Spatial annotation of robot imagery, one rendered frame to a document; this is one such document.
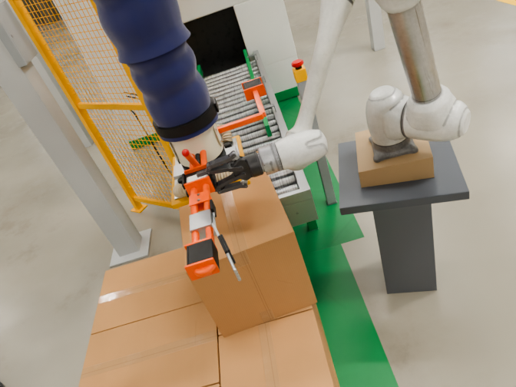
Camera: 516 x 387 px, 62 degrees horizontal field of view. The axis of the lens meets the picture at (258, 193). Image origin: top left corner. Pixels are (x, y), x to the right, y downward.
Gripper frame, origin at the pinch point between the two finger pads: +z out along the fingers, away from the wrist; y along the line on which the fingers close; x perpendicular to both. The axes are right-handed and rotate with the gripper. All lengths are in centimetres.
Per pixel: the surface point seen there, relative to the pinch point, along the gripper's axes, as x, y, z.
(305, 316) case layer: -8, 69, -17
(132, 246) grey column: 133, 116, 92
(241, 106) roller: 200, 70, -15
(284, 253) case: -3.4, 37.2, -17.5
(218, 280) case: -5.1, 38.0, 7.8
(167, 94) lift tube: 16.1, -24.6, 0.6
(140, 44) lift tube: 15.3, -41.0, 1.4
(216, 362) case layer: -15, 69, 21
